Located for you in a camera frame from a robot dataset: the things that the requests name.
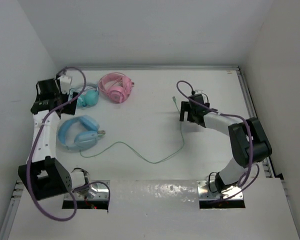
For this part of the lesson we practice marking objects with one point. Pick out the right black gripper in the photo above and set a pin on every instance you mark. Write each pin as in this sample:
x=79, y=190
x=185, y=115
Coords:
x=185, y=107

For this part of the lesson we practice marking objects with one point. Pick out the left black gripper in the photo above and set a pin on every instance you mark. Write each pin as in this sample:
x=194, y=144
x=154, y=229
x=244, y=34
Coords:
x=70, y=108

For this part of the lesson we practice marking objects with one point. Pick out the light blue headphones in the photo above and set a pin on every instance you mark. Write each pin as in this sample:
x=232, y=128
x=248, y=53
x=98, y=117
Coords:
x=83, y=140

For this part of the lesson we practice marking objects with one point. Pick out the pink headphones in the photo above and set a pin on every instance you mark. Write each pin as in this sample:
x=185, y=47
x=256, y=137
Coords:
x=116, y=86

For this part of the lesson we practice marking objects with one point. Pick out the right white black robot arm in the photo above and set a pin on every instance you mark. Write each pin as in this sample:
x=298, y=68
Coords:
x=248, y=140

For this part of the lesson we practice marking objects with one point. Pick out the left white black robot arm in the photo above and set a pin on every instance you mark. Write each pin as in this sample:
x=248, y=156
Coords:
x=43, y=175

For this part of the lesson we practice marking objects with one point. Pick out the teal headphones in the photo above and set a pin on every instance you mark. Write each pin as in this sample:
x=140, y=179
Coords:
x=89, y=97

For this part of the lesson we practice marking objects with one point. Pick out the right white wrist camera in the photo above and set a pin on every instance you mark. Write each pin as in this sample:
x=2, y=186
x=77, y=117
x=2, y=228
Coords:
x=198, y=91

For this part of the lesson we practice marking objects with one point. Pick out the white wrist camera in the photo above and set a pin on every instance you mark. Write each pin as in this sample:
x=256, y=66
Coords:
x=65, y=83
x=198, y=91

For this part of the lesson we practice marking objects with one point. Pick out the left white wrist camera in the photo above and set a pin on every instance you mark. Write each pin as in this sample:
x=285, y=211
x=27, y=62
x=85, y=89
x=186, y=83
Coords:
x=65, y=83

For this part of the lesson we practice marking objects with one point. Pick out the left aluminium frame rail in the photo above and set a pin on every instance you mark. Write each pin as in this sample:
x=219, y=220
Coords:
x=61, y=73

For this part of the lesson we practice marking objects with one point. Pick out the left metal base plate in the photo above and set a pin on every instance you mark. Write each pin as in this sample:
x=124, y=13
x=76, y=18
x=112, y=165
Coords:
x=95, y=192

